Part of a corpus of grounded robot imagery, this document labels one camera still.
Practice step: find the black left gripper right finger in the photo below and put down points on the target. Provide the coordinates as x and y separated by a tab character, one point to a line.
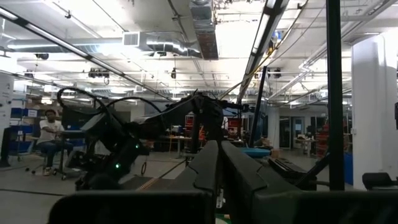
248	186

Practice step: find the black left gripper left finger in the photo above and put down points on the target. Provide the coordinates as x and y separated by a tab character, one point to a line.
199	177

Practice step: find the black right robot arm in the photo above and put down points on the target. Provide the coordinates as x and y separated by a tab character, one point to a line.
124	146

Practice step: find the blue round plate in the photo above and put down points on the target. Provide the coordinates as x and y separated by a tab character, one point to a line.
255	152

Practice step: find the flat black case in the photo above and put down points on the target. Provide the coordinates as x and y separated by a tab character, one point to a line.
287	169

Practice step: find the long overhead light bar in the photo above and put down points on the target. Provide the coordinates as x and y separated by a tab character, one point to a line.
264	37

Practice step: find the black rolling office chair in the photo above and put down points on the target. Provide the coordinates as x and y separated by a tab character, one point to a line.
59	155

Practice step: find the white square building column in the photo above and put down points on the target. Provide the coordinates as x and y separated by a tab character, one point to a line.
373	109

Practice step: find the seated person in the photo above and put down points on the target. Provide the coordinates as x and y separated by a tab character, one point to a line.
49	130

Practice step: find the long ceiling light strip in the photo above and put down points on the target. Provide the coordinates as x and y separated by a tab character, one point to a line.
62	42

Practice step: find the blue storage bin shelf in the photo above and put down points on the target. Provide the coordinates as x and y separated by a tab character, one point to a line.
21	124

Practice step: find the white cabinet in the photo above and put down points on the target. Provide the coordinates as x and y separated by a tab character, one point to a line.
5	105

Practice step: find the black slanted frame strut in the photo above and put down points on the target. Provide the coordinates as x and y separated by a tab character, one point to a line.
258	102

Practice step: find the round silver air duct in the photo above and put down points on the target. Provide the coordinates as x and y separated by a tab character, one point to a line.
161	45

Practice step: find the rectangular metal ceiling duct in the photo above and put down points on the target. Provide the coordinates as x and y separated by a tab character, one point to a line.
205	28

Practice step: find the black vertical frame post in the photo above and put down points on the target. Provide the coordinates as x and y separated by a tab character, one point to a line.
335	93

